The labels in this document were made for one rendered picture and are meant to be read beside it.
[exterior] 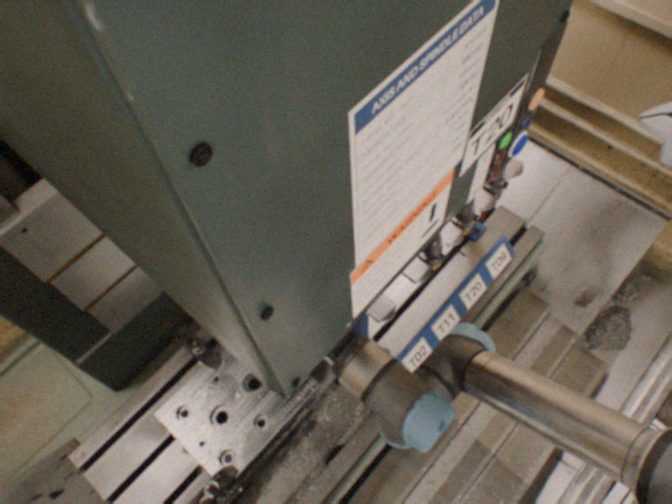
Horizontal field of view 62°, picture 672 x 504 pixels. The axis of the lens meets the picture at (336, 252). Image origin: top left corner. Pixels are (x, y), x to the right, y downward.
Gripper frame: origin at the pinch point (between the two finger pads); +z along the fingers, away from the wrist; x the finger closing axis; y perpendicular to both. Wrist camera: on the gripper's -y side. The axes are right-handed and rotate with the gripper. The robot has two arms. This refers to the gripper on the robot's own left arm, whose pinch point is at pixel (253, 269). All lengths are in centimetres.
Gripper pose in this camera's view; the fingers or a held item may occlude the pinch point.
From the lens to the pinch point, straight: 85.3
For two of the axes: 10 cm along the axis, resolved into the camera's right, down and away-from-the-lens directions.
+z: -7.5, -5.8, 3.3
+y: 0.3, 4.6, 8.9
